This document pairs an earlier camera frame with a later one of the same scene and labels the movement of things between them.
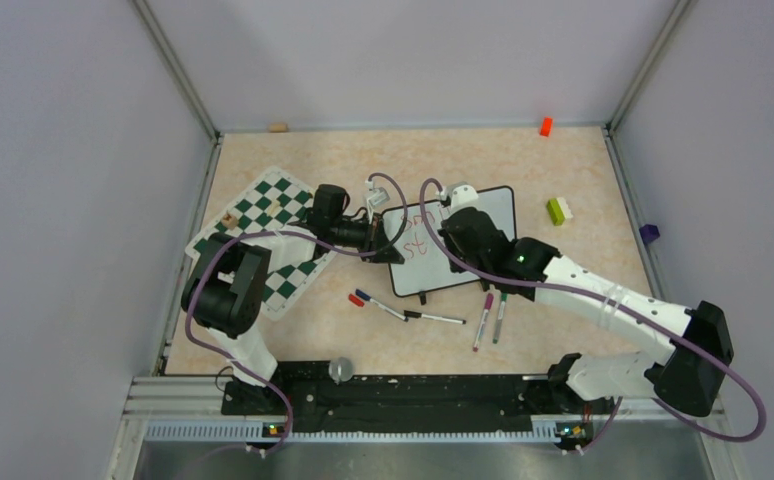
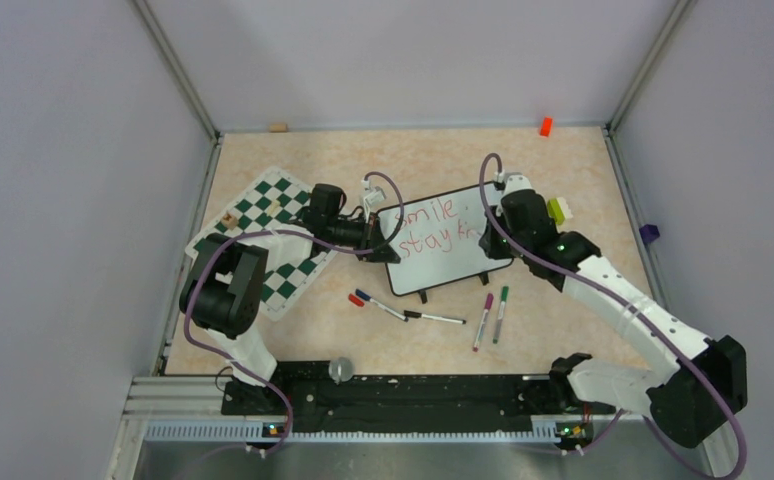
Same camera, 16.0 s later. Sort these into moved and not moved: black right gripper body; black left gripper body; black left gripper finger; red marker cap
Moved: black right gripper body
Not moved: black left gripper body; red marker cap; black left gripper finger
